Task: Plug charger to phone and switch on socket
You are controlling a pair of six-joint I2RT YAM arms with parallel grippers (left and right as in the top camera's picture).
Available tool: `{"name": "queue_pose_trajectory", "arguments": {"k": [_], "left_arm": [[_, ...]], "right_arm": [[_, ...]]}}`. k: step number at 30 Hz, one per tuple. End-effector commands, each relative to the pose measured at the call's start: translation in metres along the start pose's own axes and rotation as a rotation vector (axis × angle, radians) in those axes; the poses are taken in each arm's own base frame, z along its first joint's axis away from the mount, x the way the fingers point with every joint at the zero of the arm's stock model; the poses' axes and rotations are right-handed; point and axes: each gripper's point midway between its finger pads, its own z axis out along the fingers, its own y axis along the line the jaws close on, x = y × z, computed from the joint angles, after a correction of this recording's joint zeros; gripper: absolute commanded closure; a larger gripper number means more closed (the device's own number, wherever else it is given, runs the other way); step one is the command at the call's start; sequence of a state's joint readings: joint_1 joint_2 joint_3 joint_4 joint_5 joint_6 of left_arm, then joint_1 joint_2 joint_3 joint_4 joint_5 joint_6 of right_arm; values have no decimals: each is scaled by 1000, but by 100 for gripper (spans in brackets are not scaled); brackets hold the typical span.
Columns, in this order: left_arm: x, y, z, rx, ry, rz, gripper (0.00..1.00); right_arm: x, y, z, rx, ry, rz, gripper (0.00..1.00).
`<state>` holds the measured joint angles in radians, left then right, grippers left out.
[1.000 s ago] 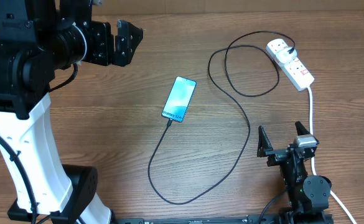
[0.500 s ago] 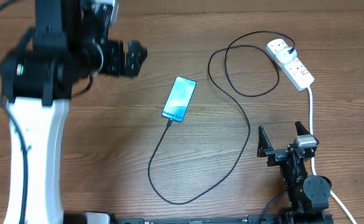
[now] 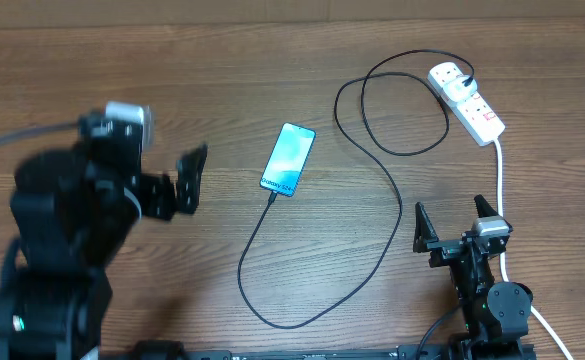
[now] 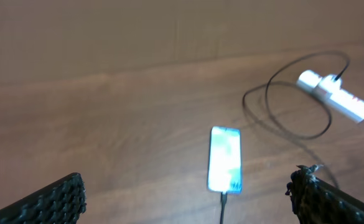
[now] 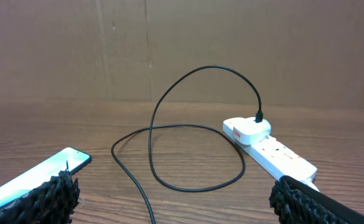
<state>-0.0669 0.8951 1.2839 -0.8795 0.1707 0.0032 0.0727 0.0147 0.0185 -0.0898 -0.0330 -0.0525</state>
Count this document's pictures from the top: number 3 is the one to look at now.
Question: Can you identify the black charging cable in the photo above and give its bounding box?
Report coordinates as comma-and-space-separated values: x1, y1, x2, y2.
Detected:
236, 48, 476, 330

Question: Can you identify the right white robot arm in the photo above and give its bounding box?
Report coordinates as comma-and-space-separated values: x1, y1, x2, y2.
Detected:
413, 195, 536, 359

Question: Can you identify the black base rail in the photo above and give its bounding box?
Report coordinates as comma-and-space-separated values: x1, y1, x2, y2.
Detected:
98, 345, 537, 360

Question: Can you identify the white charger adapter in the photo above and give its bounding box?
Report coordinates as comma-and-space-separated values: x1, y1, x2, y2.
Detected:
443, 75, 478, 106

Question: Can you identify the blue Galaxy smartphone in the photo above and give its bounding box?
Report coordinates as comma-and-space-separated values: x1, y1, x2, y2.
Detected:
259, 123, 316, 197

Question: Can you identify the white power strip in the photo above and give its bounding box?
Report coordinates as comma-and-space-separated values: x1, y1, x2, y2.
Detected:
428, 62, 505, 146

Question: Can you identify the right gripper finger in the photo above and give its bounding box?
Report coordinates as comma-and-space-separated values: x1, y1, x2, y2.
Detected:
413, 202, 439, 253
474, 194, 499, 218

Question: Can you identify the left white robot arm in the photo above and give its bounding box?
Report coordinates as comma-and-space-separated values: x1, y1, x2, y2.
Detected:
0, 141, 208, 359

